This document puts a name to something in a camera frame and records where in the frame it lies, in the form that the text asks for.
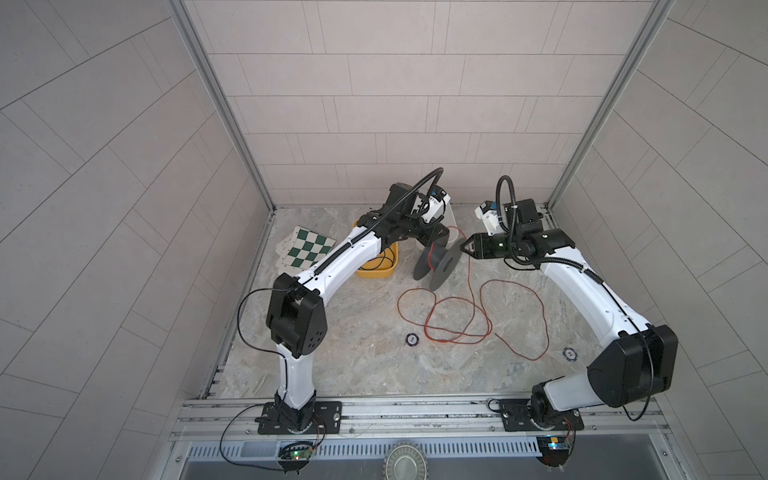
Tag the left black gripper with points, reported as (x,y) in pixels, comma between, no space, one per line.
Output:
(427,232)

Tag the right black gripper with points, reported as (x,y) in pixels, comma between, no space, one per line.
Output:
(480,242)

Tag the grey cable spool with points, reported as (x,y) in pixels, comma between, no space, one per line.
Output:
(439,266)

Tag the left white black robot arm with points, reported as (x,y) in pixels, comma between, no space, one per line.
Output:
(296,316)

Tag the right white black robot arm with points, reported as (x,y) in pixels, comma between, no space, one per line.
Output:
(637,358)

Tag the white plastic tray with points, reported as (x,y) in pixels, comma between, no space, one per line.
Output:
(448,220)

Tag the yellow plastic tray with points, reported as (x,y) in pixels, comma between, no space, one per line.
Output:
(382,266)

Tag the centre poker chip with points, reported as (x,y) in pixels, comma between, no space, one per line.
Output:
(412,339)

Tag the poker chip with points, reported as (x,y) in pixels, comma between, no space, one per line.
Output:
(412,339)
(570,354)

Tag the green white checkerboard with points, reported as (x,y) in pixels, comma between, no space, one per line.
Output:
(302,249)

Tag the right poker chip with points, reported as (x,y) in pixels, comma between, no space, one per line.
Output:
(570,354)

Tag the right circuit board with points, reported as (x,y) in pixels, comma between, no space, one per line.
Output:
(553,448)

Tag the circuit board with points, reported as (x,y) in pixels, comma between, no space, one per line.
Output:
(300,451)
(553,448)

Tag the round grey vent disc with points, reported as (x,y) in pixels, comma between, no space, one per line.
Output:
(405,461)

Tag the left circuit board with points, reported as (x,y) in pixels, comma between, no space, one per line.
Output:
(300,451)

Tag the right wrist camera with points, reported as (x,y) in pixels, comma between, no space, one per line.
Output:
(494,219)

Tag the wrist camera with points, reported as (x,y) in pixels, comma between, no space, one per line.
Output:
(436,202)
(494,219)

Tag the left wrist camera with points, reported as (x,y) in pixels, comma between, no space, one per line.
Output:
(436,202)

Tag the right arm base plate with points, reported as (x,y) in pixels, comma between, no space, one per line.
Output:
(516,414)

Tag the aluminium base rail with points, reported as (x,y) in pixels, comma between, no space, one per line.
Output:
(401,417)

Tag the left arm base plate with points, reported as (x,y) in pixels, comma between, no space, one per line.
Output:
(315,417)

